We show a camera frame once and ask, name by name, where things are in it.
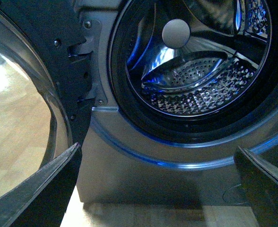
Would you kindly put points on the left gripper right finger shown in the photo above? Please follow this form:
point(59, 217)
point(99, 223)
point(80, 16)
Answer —
point(259, 179)

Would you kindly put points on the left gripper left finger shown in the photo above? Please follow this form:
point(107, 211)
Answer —
point(42, 199)

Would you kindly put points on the washing machine glass door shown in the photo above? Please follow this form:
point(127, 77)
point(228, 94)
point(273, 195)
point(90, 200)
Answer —
point(45, 103)

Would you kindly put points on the grey front-load washing machine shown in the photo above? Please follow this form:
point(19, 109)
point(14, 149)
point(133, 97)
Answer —
point(134, 154)

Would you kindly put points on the steel perforated washer drum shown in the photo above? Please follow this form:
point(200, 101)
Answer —
point(227, 49)

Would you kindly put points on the grey round drum hub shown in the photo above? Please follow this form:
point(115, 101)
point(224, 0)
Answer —
point(176, 33)

